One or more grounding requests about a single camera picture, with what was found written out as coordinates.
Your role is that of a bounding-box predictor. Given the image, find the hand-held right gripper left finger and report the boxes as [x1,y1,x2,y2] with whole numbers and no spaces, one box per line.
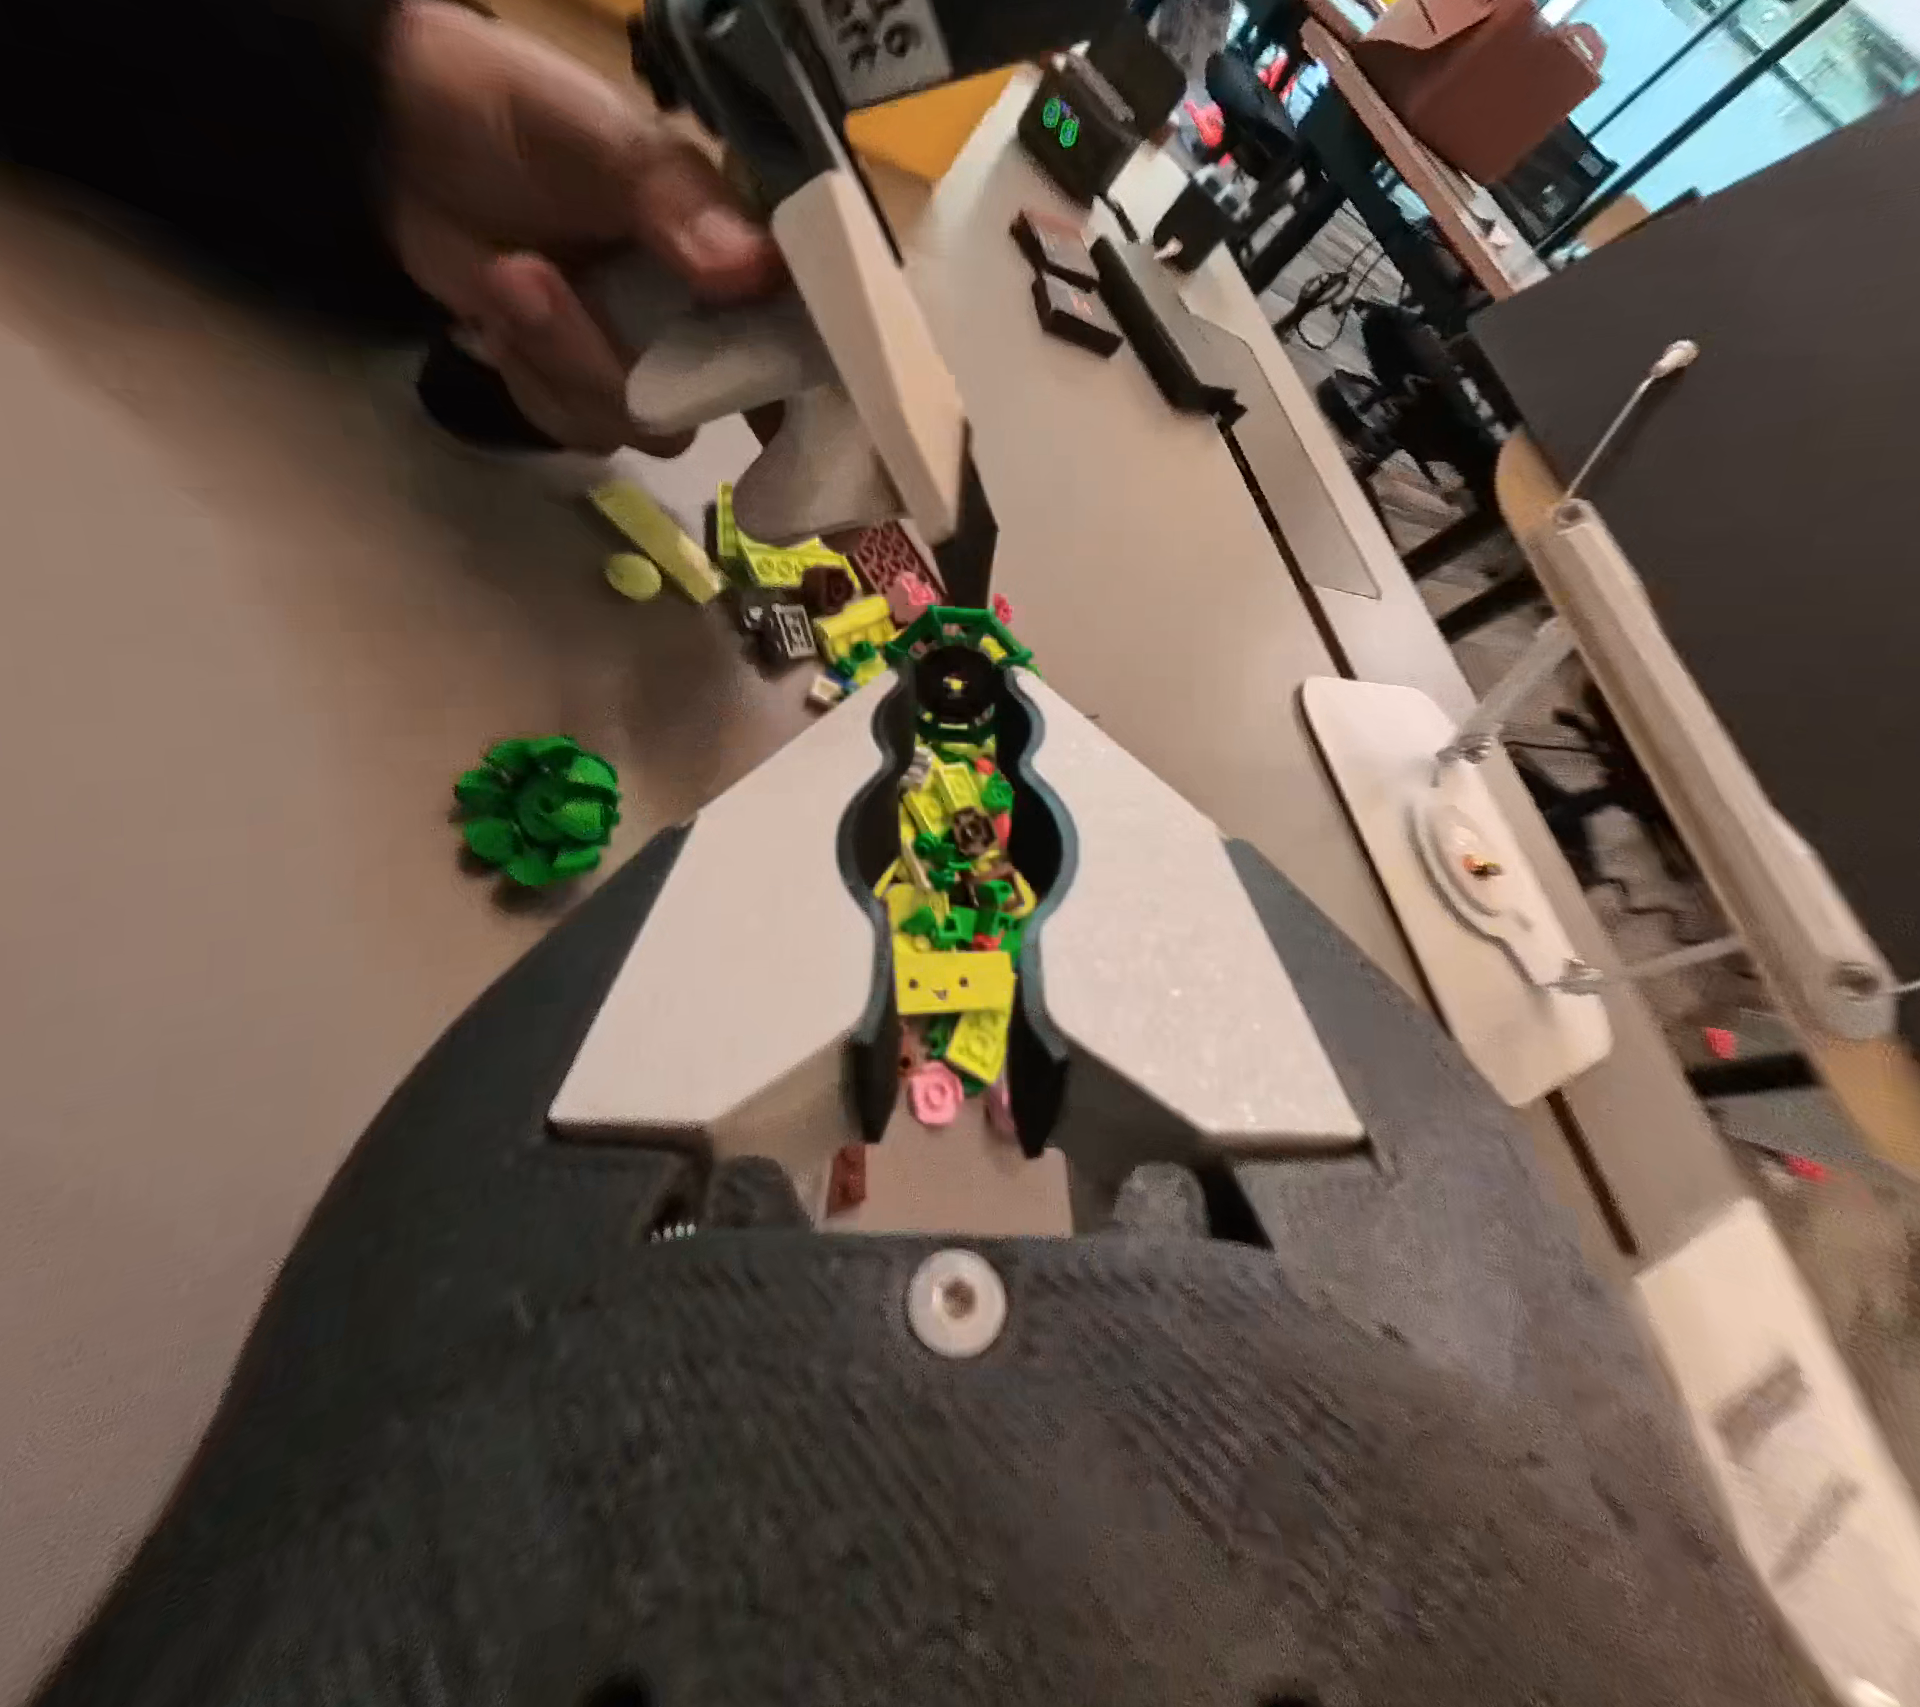
[544,671,920,1151]

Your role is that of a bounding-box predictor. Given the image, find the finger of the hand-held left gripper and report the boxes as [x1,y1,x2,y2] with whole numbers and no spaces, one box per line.
[733,166,1003,611]

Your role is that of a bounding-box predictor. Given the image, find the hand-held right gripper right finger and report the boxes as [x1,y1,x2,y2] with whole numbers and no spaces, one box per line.
[1001,669,1373,1163]

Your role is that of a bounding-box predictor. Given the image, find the pile of colourful toy bricks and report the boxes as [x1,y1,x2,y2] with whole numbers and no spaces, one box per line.
[587,477,1052,1213]

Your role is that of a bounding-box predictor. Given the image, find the green leafy toy assembly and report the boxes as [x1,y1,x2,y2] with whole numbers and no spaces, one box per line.
[452,735,621,887]

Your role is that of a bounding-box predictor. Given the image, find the black green round toy piece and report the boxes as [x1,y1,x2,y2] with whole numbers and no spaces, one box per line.
[883,603,1040,749]

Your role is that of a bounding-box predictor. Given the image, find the person's left hand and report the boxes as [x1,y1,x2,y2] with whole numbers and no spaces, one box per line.
[389,0,789,460]

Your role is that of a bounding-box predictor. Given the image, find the black flat battery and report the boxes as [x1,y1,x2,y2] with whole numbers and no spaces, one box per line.
[1011,212,1103,292]
[1031,274,1127,360]

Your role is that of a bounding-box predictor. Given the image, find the black charging case green lights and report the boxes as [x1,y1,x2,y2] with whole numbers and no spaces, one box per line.
[1015,12,1188,202]

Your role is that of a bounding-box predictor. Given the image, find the white stand base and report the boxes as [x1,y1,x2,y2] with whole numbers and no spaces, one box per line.
[1302,675,1614,1109]

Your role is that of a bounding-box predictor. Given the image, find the black power brick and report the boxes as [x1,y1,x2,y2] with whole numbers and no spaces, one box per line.
[1090,234,1247,426]

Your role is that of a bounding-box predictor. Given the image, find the brown cardboard box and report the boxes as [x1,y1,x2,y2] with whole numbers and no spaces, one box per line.
[1350,0,1608,186]

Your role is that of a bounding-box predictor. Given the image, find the white printed sheet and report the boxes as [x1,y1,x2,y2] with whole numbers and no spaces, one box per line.
[1632,1197,1920,1707]

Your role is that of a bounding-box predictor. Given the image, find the black monitor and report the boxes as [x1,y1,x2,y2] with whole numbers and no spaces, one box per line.
[1469,94,1920,929]

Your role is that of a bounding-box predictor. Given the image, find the grey desk cable cover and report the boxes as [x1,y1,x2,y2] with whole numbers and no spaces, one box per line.
[1184,282,1381,599]

